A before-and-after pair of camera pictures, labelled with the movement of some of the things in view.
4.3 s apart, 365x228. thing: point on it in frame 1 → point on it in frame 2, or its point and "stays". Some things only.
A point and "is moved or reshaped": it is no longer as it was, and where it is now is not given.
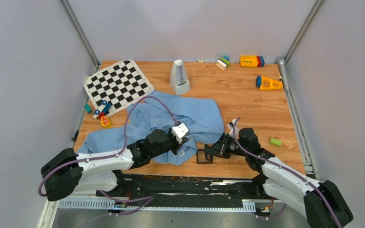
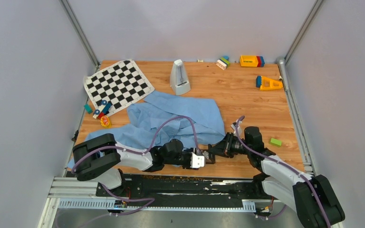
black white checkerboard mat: [118, 86] stays
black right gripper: [219, 147] stays
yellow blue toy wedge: [265, 83] stays
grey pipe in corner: [282, 66] stays
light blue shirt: [154, 111] is moved or reshaped
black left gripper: [177, 146] → [189, 150]
